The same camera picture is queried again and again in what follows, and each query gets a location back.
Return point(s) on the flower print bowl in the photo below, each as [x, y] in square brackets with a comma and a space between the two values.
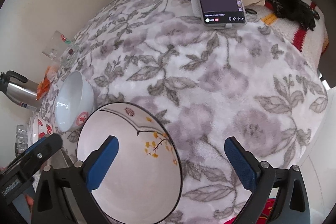
[136, 161]

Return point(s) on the white ceramic bowl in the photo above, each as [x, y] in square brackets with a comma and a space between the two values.
[73, 92]

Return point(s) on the black mesh cloth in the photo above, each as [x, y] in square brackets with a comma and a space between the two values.
[288, 3]

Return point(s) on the small glass cup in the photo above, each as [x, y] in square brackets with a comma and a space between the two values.
[22, 134]

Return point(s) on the orange snack packet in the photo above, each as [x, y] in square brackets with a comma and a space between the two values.
[43, 88]
[51, 71]

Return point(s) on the white red crocheted blanket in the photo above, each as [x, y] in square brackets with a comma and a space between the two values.
[283, 27]

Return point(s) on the glass mug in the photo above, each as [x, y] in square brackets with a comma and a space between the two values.
[56, 43]

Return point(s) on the red cloth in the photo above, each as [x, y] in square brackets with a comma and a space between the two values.
[265, 211]

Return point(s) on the grey floral blanket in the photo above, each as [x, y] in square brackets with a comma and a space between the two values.
[197, 82]

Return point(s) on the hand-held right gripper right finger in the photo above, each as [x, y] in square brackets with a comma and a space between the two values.
[241, 163]

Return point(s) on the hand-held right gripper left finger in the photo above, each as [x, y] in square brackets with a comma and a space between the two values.
[105, 161]

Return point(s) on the stainless steel thermos jug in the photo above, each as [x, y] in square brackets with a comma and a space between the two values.
[21, 92]

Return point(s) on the red rim bowl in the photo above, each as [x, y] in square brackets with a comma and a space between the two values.
[39, 127]

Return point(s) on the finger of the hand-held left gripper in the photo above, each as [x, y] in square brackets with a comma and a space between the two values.
[44, 148]

